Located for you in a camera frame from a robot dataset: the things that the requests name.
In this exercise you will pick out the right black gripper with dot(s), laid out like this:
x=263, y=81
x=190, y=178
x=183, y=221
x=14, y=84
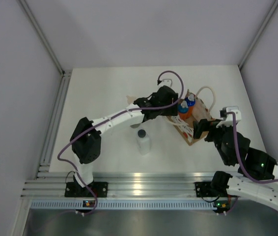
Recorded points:
x=204, y=126

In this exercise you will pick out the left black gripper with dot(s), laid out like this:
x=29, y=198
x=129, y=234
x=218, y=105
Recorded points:
x=172, y=111

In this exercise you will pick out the orange blue spray bottle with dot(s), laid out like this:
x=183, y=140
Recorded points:
x=184, y=110

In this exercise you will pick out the orange bottle blue cap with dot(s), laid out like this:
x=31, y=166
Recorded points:
x=190, y=100

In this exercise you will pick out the brown canvas bag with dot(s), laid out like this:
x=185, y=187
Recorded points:
x=184, y=123

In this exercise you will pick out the white bottle grey cap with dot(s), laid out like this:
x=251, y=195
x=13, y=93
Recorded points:
x=143, y=142

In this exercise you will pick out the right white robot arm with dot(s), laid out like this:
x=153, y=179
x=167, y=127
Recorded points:
x=259, y=170

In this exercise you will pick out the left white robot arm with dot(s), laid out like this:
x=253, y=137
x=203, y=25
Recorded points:
x=87, y=137

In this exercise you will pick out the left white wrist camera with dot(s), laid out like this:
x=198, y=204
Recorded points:
x=164, y=82

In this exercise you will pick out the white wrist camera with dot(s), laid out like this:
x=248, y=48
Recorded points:
x=164, y=82
x=230, y=112

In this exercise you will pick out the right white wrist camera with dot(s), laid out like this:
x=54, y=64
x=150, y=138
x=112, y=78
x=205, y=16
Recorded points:
x=230, y=112

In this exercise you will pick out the right black mount plate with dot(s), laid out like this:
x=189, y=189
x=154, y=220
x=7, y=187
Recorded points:
x=203, y=189

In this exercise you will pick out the right aluminium frame post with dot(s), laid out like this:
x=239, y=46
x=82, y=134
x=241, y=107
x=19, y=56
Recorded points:
x=259, y=33

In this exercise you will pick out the aluminium frame post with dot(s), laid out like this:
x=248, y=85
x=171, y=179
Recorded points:
x=259, y=33
x=41, y=35

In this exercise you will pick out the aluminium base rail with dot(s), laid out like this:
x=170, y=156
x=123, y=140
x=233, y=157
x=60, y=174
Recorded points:
x=126, y=185

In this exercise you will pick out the grey slotted cable duct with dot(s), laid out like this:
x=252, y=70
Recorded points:
x=127, y=204

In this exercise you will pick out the left aluminium frame post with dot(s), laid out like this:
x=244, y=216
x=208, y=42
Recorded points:
x=41, y=35

